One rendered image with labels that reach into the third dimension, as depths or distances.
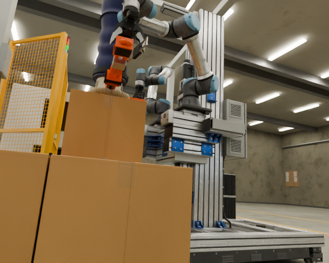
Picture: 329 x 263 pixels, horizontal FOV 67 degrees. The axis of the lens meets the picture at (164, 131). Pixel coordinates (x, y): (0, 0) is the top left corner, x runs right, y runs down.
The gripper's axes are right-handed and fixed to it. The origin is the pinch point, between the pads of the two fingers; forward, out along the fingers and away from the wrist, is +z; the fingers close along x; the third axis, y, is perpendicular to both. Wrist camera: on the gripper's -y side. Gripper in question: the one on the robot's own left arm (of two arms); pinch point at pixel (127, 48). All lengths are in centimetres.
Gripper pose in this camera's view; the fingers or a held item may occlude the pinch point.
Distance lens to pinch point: 117.2
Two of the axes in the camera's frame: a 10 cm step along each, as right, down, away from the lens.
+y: -3.4, 1.9, 9.2
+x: -9.4, -1.3, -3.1
